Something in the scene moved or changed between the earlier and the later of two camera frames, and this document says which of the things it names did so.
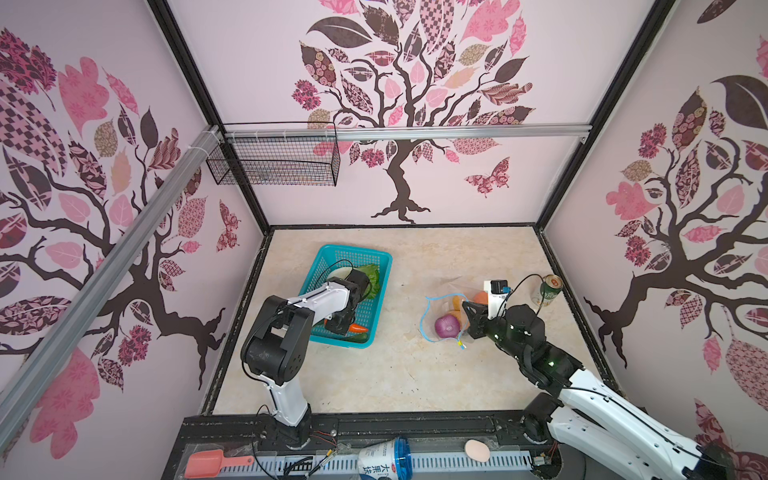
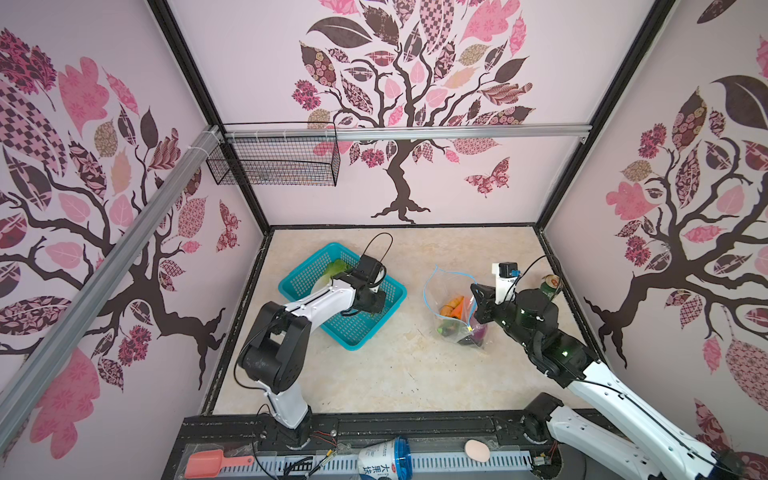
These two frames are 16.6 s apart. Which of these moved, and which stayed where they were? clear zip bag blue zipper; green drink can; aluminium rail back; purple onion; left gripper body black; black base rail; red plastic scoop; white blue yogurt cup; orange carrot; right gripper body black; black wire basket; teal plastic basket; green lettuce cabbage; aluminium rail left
Moved: purple onion; teal plastic basket; right gripper body black; left gripper body black; orange carrot; clear zip bag blue zipper; green lettuce cabbage
Stayed: aluminium rail left; black base rail; black wire basket; white blue yogurt cup; green drink can; red plastic scoop; aluminium rail back
